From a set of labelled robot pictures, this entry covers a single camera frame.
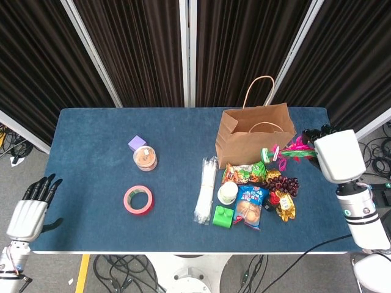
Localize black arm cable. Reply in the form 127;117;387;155
273;233;353;293

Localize pink green feather shuttlecock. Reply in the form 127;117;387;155
261;136;317;172

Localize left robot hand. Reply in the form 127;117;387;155
5;173;64;242

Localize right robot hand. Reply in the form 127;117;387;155
302;123;367;184

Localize gold foil snack package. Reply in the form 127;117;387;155
265;168;296;223

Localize white plastic zip ties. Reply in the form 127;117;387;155
193;156;218;226

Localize brown paper bag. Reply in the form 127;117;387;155
214;75;297;169

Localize clear jar of rubber bands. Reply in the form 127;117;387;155
132;145;159;172

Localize red adhesive tape roll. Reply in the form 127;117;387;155
123;184;155;215

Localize blue table cloth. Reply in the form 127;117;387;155
32;106;361;253

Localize blue bread package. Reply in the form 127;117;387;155
232;184;270;231

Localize green orange snack bag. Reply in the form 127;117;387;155
221;161;268;186

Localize purple artificial grapes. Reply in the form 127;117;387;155
263;175;301;198

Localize green toy building block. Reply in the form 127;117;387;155
212;205;235;229

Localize black ink bottle red cap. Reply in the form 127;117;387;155
263;191;281;213

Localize black pleated partition panel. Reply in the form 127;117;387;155
271;0;391;141
189;0;324;107
60;0;192;107
0;0;123;153

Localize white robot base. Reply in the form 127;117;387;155
146;253;235;293

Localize black floor cable bundle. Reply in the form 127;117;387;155
340;121;391;184
0;121;34;162
92;255;167;293
236;255;276;293

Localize white table frame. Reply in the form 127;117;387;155
32;250;349;256

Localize white leaf print paper cup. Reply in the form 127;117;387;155
217;182;239;205

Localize yellow floor tape strip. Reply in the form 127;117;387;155
75;255;91;293

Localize purple cube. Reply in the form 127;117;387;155
128;135;147;151

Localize grey metal stand tube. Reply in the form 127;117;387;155
350;253;366;293

